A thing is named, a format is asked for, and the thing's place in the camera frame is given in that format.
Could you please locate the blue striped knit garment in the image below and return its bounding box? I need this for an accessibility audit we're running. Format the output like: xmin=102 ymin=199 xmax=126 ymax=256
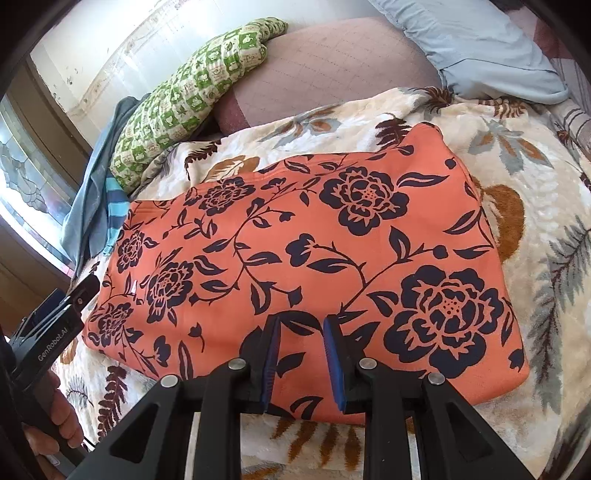
xmin=104 ymin=176 xmax=130 ymax=257

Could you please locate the green checkered pillow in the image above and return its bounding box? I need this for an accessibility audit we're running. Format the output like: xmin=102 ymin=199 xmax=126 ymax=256
xmin=111 ymin=17 xmax=289 ymax=191

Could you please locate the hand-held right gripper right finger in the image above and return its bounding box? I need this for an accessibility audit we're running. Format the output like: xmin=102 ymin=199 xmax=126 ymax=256
xmin=322 ymin=315 xmax=541 ymax=480

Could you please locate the dark wooden door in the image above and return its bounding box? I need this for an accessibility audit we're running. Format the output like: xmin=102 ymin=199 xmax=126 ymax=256
xmin=0 ymin=60 xmax=100 ymax=333

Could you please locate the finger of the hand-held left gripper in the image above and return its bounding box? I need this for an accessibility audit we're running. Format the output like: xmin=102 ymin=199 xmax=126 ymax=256
xmin=69 ymin=274 xmax=100 ymax=308

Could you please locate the stained glass door pane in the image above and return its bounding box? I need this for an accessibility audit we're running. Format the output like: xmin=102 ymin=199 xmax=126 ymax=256
xmin=0 ymin=99 xmax=77 ymax=264

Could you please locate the maroon pink bed cover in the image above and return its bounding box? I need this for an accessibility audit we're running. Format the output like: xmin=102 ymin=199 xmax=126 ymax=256
xmin=508 ymin=0 xmax=587 ymax=63

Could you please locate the striped floral cushion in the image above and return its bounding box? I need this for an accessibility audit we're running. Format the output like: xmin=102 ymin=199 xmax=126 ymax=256
xmin=547 ymin=46 xmax=591 ymax=162

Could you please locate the leaf print fleece blanket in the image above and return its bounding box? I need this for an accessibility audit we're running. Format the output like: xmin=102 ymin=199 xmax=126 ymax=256
xmin=46 ymin=85 xmax=591 ymax=480

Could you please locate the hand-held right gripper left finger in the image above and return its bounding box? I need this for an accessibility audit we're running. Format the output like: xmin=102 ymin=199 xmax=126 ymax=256
xmin=81 ymin=314 xmax=283 ymax=480

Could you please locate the orange floral garment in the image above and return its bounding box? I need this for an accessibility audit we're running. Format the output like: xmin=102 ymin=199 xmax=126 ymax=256
xmin=83 ymin=121 xmax=531 ymax=428

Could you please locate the pink quilted cushion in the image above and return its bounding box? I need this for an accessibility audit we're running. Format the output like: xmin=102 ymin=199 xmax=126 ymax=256
xmin=213 ymin=17 xmax=444 ymax=136

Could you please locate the blue cloth garment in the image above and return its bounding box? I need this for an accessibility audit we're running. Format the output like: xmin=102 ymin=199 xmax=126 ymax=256
xmin=62 ymin=95 xmax=151 ymax=257

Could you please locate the grey-blue pillow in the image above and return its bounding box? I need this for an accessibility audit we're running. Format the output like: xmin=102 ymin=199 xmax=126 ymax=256
xmin=367 ymin=0 xmax=571 ymax=104

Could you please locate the person's left hand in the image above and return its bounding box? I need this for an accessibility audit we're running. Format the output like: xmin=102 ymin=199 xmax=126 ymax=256
xmin=21 ymin=369 xmax=87 ymax=462

